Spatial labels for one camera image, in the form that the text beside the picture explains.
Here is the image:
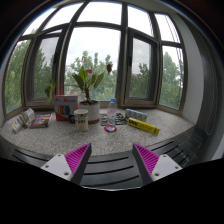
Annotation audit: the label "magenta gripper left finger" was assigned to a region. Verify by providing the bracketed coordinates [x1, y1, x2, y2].
[42, 143, 92, 185]

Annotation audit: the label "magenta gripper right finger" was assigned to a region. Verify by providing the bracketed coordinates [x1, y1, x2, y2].
[132, 144, 182, 185]

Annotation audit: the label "clear plastic water bottle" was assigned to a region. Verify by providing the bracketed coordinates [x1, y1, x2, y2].
[106, 98, 117, 127]

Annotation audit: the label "black slatted bench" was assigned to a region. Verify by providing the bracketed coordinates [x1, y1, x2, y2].
[0, 127, 207, 190]

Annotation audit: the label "yellow long box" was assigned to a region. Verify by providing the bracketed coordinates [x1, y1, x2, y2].
[128, 118, 159, 135]

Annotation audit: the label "small black object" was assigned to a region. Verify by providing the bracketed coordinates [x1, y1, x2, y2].
[68, 115, 75, 124]

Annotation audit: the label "white paper cup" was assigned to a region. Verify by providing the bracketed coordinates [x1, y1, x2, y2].
[74, 109, 88, 131]

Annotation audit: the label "red round coaster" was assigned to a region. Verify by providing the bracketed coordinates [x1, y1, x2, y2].
[104, 126, 117, 133]

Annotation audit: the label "colourful dark book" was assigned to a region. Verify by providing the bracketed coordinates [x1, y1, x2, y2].
[30, 113, 52, 129]

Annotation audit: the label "black patterned flat sheet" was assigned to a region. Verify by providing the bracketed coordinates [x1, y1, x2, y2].
[100, 113, 127, 126]

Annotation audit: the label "light blue small box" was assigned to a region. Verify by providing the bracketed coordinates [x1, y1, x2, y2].
[125, 109, 148, 121]

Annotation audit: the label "red filament box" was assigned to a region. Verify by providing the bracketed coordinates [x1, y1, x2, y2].
[53, 95, 79, 121]

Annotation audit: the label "potted anthurium plant white pot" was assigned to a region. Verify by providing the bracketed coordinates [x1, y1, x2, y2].
[72, 64, 112, 124]

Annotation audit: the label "white small carton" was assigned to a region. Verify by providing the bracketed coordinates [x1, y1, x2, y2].
[20, 108, 35, 127]

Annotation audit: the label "brown window frame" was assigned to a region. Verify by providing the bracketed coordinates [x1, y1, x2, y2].
[0, 0, 186, 119]

